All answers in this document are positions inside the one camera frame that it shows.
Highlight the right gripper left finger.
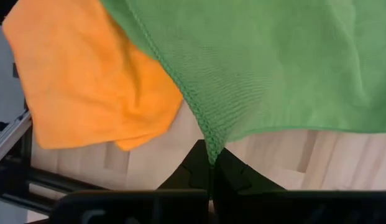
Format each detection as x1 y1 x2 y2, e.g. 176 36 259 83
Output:
157 139 211 200

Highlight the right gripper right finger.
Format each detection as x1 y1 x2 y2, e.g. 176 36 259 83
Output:
213 147 287 200

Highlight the green microfiber towel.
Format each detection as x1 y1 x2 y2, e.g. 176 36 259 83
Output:
99 0 386 166

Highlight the orange microfiber towel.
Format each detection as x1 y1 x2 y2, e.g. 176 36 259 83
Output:
2 0 184 152

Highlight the black metal table frame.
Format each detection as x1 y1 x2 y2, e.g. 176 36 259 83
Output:
0 62 108 216

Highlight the grey metal bracket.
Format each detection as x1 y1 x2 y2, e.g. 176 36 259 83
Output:
0 111 32 167

